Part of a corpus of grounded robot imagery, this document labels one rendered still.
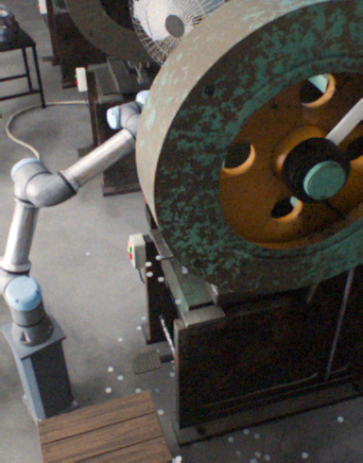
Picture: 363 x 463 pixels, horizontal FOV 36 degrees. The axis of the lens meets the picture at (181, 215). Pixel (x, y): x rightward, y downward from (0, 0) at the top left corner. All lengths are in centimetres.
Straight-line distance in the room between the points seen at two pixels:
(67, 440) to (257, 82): 135
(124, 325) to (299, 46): 187
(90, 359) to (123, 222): 102
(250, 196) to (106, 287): 164
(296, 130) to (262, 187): 17
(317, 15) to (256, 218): 57
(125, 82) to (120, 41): 43
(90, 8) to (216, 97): 182
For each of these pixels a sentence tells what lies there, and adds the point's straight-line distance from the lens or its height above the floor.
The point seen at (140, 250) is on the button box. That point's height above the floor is 59.
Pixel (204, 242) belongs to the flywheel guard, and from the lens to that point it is 142.
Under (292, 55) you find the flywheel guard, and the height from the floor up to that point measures 163.
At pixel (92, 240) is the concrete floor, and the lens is 330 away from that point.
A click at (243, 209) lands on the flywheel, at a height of 119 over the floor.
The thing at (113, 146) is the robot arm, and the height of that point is 113.
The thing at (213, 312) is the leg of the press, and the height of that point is 64.
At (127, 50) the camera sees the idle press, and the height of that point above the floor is 100.
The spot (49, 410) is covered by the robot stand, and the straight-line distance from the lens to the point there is 248.
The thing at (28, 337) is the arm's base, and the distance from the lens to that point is 217.
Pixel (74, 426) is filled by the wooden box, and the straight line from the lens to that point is 208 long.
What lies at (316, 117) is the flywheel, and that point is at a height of 143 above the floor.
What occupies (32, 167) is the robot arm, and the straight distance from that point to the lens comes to 197.
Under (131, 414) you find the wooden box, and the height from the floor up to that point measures 35.
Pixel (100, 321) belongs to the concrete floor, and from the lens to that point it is 284.
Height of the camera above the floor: 208
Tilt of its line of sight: 37 degrees down
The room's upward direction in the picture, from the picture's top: 1 degrees counter-clockwise
